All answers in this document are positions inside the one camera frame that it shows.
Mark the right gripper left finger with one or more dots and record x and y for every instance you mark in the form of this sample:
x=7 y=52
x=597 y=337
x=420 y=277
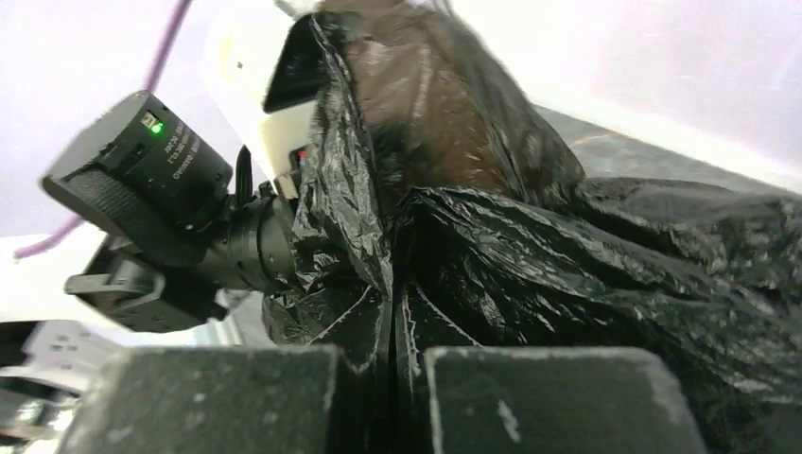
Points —
x=314 y=398

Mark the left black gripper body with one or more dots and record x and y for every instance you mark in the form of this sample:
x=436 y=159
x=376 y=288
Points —
x=250 y=248

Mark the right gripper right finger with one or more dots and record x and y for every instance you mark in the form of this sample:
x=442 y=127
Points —
x=456 y=396

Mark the black trash bag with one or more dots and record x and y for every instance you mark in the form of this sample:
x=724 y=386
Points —
x=428 y=168

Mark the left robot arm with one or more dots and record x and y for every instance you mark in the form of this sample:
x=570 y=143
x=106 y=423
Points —
x=181 y=225

